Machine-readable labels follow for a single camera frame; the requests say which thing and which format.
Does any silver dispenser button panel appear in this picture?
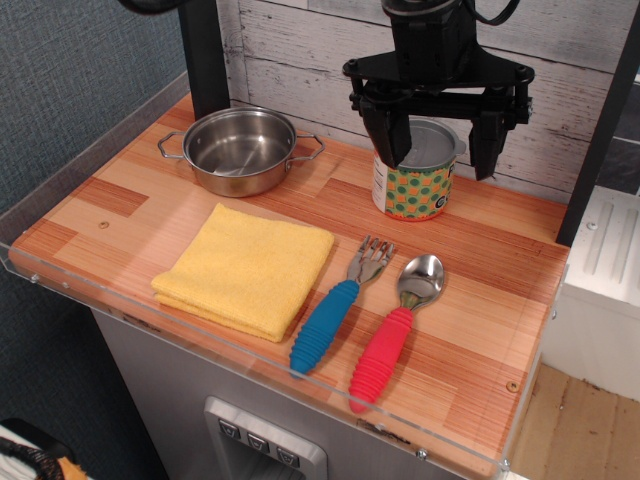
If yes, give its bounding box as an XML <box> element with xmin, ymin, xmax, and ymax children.
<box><xmin>204</xmin><ymin>396</ymin><xmax>329</xmax><ymax>479</ymax></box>

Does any black cable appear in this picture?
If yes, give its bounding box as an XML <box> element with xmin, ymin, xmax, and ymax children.
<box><xmin>462</xmin><ymin>0</ymin><xmax>521</xmax><ymax>25</ymax></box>

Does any black and orange object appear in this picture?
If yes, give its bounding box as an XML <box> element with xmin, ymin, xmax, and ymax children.
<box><xmin>1</xmin><ymin>418</ymin><xmax>89</xmax><ymax>479</ymax></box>

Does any yellow folded cloth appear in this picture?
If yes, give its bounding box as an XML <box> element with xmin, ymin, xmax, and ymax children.
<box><xmin>151</xmin><ymin>204</ymin><xmax>334</xmax><ymax>343</ymax></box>

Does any blue handled fork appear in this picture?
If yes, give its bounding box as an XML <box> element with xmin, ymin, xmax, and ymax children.
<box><xmin>289</xmin><ymin>235</ymin><xmax>395</xmax><ymax>377</ymax></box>

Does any stainless steel pot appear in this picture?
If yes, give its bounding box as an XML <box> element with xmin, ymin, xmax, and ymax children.
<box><xmin>157</xmin><ymin>106</ymin><xmax>325</xmax><ymax>198</ymax></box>

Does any dark upright post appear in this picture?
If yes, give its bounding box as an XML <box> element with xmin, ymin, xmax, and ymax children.
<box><xmin>178</xmin><ymin>0</ymin><xmax>230</xmax><ymax>120</ymax></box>
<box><xmin>556</xmin><ymin>8</ymin><xmax>639</xmax><ymax>247</ymax></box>

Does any dark right upright post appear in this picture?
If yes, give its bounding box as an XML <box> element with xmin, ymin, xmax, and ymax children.
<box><xmin>556</xmin><ymin>8</ymin><xmax>639</xmax><ymax>247</ymax></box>

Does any dark left upright post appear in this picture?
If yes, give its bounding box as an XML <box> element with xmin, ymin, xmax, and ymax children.
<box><xmin>178</xmin><ymin>0</ymin><xmax>230</xmax><ymax>120</ymax></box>

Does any white toy sink unit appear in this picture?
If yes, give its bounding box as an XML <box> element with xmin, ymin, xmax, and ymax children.
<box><xmin>541</xmin><ymin>186</ymin><xmax>639</xmax><ymax>400</ymax></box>

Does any red handled spoon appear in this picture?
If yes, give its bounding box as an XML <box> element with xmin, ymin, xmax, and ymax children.
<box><xmin>348</xmin><ymin>254</ymin><xmax>445</xmax><ymax>414</ymax></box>

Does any colourful can with grey lid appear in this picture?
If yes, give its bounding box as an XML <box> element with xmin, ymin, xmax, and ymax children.
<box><xmin>372</xmin><ymin>118</ymin><xmax>466</xmax><ymax>222</ymax></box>

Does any clear acrylic table guard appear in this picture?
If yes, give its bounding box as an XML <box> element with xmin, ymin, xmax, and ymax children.
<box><xmin>6</xmin><ymin>62</ymin><xmax>568</xmax><ymax>479</ymax></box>

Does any grey toy fridge cabinet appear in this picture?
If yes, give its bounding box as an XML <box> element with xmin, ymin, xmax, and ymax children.
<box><xmin>93</xmin><ymin>310</ymin><xmax>458</xmax><ymax>479</ymax></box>

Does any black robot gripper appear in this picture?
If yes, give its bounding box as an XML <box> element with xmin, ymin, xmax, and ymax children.
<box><xmin>343</xmin><ymin>1</ymin><xmax>535</xmax><ymax>181</ymax></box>

